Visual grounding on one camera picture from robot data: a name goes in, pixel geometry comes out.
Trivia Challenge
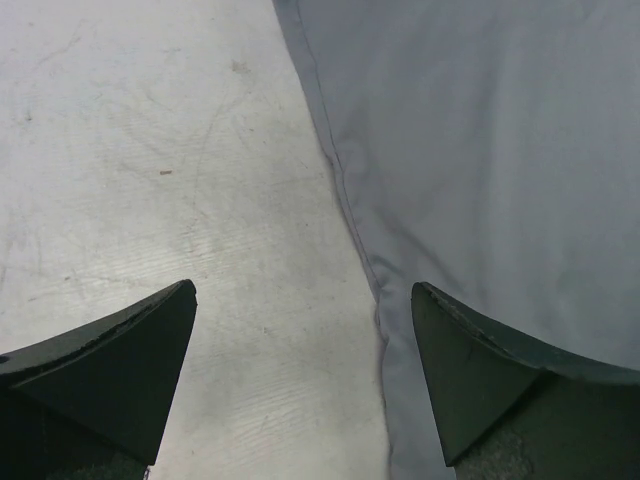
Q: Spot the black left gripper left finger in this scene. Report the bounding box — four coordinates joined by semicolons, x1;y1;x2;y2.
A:
1;280;197;479

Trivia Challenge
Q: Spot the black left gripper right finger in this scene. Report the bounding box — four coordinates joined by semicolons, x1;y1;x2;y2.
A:
411;283;639;479

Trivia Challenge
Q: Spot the grey pillowcase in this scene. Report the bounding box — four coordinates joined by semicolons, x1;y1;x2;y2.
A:
275;1;639;479

